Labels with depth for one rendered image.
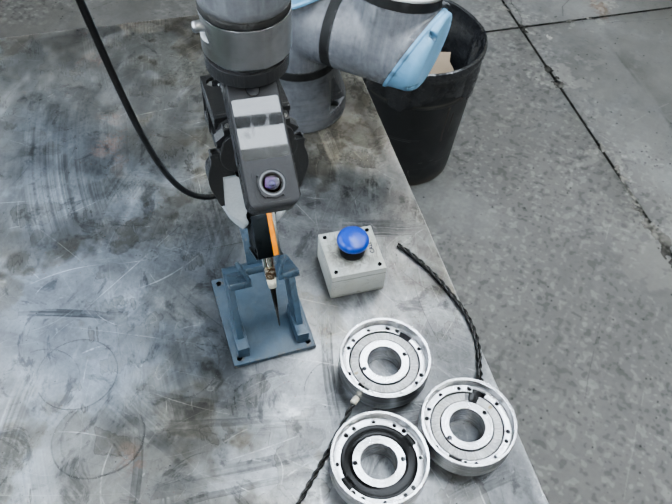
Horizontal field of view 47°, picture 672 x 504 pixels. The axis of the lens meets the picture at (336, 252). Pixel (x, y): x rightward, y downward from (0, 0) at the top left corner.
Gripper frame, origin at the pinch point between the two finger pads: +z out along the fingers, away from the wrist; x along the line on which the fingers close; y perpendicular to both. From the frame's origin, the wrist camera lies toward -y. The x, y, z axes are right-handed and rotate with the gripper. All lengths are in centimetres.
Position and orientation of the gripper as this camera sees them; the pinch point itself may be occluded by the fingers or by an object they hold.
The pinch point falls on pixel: (260, 220)
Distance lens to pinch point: 79.1
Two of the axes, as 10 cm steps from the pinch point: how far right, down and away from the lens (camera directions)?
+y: -3.1, -7.6, 5.7
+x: -9.5, 2.2, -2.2
